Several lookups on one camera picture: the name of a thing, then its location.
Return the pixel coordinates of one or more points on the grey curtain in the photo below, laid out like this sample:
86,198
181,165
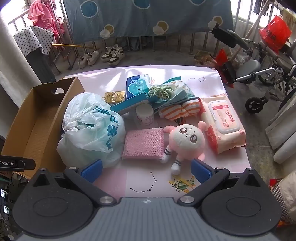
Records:
283,129
18,76

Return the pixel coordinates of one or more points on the pink hanging clothing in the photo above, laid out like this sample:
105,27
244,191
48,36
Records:
45,16

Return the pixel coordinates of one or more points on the green scrunchie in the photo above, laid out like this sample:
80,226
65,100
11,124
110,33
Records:
159,91

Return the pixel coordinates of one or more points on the checked cloth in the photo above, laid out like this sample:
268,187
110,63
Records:
285,199

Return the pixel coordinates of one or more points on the red plastic bag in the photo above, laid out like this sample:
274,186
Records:
275,32

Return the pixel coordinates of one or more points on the wheelchair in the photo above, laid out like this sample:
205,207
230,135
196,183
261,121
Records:
252,67

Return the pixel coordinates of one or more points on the blue dotted hanging sheet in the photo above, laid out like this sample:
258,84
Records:
148,20

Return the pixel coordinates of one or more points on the brown cardboard box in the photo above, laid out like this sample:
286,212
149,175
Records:
27,129

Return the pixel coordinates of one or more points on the blue tissue pack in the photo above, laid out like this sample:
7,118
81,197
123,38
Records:
137,85

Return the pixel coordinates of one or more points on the white star-patterned cloth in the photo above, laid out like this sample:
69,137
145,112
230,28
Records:
34,38

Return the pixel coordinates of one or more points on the long teal box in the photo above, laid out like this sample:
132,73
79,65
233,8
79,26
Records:
129,105

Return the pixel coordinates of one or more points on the metal balcony railing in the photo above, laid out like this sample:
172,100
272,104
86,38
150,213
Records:
192,44

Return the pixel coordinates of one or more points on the red small carton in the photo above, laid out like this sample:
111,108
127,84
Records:
222,125

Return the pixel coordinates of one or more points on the white plastic bag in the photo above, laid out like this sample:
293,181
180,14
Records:
92,129

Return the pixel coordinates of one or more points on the red paper bag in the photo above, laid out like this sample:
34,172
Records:
222,58

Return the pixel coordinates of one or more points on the white printed plastic packet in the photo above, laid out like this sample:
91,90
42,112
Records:
175,82

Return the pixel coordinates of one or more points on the pink plush doll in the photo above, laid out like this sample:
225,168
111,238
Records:
187,141

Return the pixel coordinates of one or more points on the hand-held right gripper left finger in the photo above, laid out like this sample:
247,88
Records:
92,170

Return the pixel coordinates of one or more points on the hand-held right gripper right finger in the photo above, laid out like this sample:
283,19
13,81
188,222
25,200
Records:
201,172

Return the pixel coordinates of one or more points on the yellow pole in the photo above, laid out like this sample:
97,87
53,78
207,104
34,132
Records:
67,45

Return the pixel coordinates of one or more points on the orange striped towel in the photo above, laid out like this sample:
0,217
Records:
180,109

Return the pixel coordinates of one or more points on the brown and white sneaker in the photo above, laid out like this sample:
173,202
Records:
108,54
117,57

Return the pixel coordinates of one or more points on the gold tissue pack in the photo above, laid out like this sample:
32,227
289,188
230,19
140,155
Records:
114,96

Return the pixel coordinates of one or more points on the pink scrub sponge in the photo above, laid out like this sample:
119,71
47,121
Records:
142,143

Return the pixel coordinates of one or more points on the pink printed tablecloth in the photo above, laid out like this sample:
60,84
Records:
148,178

